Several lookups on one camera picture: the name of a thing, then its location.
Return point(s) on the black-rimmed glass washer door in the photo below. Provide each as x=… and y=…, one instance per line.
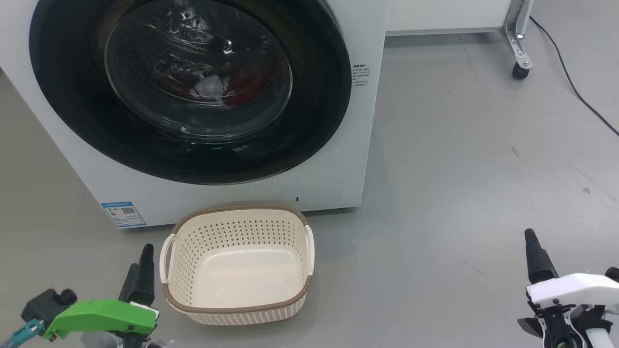
x=314, y=96

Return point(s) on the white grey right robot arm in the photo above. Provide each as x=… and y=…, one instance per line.
x=599, y=336

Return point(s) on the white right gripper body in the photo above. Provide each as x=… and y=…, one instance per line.
x=575, y=290

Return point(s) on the metal cart leg with caster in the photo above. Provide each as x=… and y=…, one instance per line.
x=515, y=34

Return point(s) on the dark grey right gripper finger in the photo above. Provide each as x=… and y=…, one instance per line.
x=537, y=261

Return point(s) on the black text warning label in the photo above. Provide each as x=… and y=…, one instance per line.
x=361, y=77

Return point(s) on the red and white jersey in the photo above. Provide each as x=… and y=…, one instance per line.
x=242, y=87

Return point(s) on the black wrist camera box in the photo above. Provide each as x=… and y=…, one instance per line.
x=43, y=304
x=613, y=273

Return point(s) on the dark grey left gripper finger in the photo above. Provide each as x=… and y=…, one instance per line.
x=129, y=287
x=146, y=280

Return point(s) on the blue energy label sticker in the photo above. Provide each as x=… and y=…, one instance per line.
x=123, y=214

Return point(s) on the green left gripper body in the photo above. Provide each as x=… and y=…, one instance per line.
x=101, y=316

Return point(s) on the white front-load washing machine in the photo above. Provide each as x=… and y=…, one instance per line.
x=58, y=145

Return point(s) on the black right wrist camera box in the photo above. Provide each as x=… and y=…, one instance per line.
x=613, y=273

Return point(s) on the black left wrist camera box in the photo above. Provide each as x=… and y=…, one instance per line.
x=43, y=304

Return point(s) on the cream perforated laundry basket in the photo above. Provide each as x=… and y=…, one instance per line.
x=242, y=275

